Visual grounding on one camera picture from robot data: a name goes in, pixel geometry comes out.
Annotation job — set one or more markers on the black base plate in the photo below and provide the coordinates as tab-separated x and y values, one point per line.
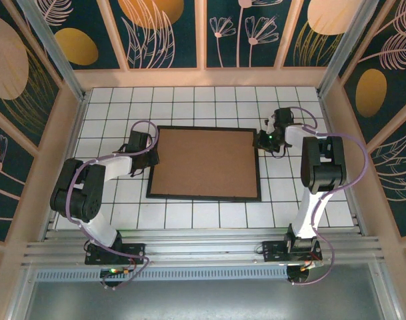
136	251
272	250

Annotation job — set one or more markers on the small electronics board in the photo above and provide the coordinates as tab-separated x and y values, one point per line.
117	271
311	265

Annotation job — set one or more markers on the aluminium corner post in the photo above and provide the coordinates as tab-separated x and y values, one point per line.
52	50
347	43

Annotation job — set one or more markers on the aluminium side rail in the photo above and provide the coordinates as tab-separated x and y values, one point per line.
64	150
349	206

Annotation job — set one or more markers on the brown backing board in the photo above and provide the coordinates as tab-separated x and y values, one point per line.
206	163

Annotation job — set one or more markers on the grey metal sheet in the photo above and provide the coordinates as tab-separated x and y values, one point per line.
202	300

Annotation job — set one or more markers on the black picture frame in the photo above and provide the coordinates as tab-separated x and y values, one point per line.
202	199

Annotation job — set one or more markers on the aluminium mounting rail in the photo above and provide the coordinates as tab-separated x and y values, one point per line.
202	246

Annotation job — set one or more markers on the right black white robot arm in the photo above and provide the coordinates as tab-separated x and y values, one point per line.
322	166

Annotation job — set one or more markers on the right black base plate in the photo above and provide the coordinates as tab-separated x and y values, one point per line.
272	250

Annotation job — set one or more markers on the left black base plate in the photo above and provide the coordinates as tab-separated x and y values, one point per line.
136	251

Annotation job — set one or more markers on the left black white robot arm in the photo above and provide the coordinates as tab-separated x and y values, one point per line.
116	165

